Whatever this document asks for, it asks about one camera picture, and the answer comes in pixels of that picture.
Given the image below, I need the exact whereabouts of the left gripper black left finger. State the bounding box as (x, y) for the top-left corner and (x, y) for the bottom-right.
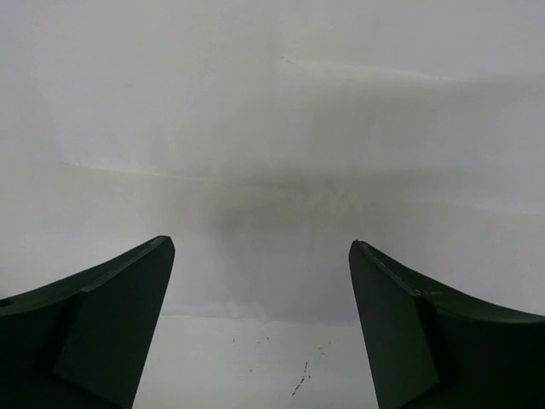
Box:
(1, 236), (174, 408)

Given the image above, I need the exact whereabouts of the white pillow with yellow edge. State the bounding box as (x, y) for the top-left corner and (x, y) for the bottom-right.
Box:
(1, 1), (544, 324)

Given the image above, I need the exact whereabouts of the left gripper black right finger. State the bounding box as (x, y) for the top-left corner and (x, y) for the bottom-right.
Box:
(349, 241), (544, 408)

